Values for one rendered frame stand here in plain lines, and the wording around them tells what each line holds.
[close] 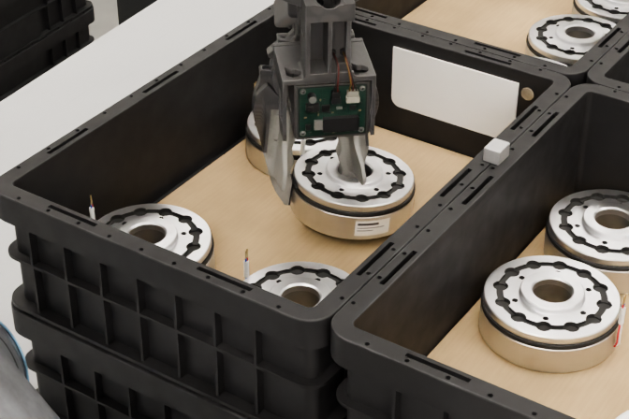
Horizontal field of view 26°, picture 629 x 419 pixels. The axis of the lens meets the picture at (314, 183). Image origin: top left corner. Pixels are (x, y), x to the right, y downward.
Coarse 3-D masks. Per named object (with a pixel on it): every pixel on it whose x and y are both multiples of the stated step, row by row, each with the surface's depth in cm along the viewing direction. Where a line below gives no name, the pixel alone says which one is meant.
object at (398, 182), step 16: (336, 144) 117; (304, 160) 115; (320, 160) 115; (384, 160) 116; (400, 160) 116; (304, 176) 113; (320, 176) 113; (384, 176) 113; (400, 176) 114; (304, 192) 111; (320, 192) 111; (336, 192) 111; (352, 192) 111; (368, 192) 111; (384, 192) 112; (400, 192) 112; (336, 208) 110; (352, 208) 109; (368, 208) 109; (384, 208) 110
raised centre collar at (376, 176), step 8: (336, 160) 114; (368, 160) 114; (328, 168) 113; (336, 168) 113; (368, 168) 114; (376, 168) 113; (328, 176) 112; (336, 176) 112; (344, 176) 112; (376, 176) 112; (344, 184) 111; (352, 184) 111; (360, 184) 111; (368, 184) 112; (376, 184) 112
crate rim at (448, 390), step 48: (576, 96) 112; (624, 96) 112; (528, 144) 106; (480, 192) 100; (432, 240) 95; (384, 288) 91; (336, 336) 87; (384, 384) 86; (432, 384) 84; (480, 384) 83
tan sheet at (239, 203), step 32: (224, 160) 123; (416, 160) 123; (448, 160) 123; (192, 192) 119; (224, 192) 119; (256, 192) 119; (416, 192) 119; (224, 224) 114; (256, 224) 114; (288, 224) 114; (224, 256) 111; (256, 256) 111; (288, 256) 111; (320, 256) 111; (352, 256) 111
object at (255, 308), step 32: (384, 32) 123; (416, 32) 122; (192, 64) 117; (480, 64) 118; (512, 64) 117; (128, 96) 112; (544, 96) 112; (96, 128) 108; (512, 128) 109; (32, 160) 104; (480, 160) 104; (0, 192) 100; (448, 192) 100; (32, 224) 100; (64, 224) 97; (96, 224) 97; (416, 224) 97; (96, 256) 97; (128, 256) 95; (160, 256) 94; (384, 256) 94; (160, 288) 95; (192, 288) 93; (224, 288) 91; (256, 288) 91; (352, 288) 91; (256, 320) 90; (288, 320) 88; (320, 320) 88
